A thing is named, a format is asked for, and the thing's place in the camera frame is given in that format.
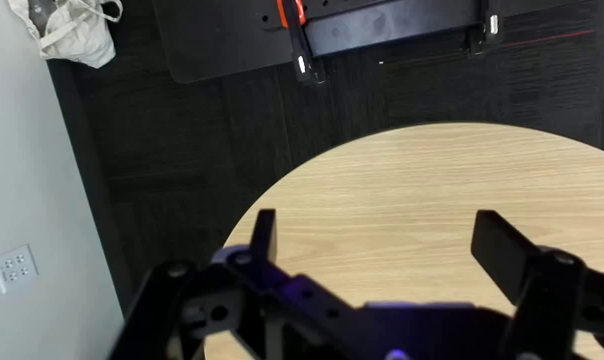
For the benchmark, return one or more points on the white cloth bag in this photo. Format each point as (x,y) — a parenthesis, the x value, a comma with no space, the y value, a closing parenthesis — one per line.
(77,35)

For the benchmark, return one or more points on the white wall socket plate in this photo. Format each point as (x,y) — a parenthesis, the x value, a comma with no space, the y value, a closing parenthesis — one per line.
(14,266)

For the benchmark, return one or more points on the orange clamp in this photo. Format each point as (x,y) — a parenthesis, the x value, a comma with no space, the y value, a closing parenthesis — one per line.
(283,12)

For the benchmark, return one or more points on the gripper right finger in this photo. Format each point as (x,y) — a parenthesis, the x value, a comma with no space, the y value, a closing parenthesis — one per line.
(504,250)

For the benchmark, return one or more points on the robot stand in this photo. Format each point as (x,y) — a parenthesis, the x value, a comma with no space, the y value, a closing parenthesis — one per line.
(222,35)

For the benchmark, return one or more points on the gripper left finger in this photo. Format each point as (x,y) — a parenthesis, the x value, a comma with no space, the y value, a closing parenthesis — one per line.
(262,235)

